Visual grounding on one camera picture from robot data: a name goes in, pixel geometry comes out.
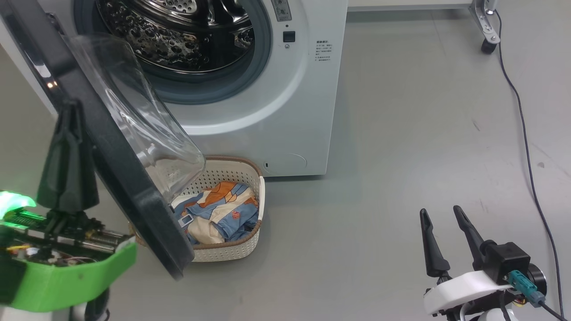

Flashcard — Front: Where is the teal connector with black cable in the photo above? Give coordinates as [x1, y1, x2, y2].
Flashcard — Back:
[508, 270, 571, 321]

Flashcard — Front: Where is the black washing machine door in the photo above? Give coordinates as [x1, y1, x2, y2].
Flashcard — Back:
[0, 0, 207, 280]

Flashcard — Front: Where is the grey wheeled stand leg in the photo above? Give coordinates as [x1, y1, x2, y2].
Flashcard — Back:
[468, 0, 501, 55]

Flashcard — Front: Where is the white laundry basket brown rim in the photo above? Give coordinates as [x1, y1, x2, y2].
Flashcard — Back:
[129, 155, 266, 263]

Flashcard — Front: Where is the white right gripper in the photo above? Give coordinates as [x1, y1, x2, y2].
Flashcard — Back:
[419, 205, 513, 317]

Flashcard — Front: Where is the thin black floor cable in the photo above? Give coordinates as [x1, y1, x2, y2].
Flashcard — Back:
[493, 9, 565, 313]

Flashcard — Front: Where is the cream orange blue cartoon garment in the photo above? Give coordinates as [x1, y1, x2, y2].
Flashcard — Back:
[172, 181, 261, 245]

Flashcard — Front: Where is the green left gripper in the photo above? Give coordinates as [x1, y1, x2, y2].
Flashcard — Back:
[0, 100, 138, 313]

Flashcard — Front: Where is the white front-load washing machine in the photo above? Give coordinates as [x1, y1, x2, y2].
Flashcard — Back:
[0, 0, 348, 177]

